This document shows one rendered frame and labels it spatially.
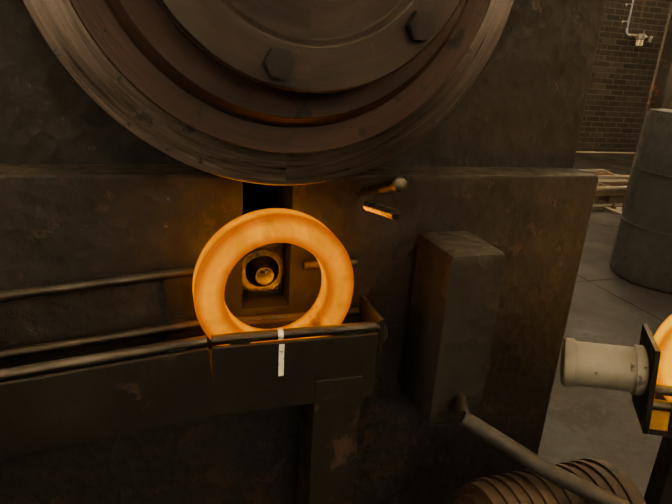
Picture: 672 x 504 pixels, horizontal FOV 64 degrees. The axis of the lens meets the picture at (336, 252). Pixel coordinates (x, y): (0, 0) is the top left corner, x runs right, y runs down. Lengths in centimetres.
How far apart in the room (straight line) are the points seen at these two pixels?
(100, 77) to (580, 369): 60
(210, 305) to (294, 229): 12
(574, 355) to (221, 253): 43
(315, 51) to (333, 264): 26
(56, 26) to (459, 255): 46
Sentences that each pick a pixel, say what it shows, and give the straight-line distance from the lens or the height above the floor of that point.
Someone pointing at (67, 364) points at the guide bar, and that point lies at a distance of 62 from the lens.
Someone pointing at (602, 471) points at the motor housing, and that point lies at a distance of 81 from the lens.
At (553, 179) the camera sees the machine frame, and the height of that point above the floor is 87.
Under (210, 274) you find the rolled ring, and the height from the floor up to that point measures 78.
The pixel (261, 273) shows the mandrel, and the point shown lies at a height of 74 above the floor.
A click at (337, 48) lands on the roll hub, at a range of 46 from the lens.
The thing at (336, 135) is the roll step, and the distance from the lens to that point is 54.
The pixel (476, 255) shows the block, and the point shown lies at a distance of 66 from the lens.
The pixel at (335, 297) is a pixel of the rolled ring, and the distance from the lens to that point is 64.
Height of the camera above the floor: 100
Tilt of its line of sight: 19 degrees down
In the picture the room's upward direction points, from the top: 4 degrees clockwise
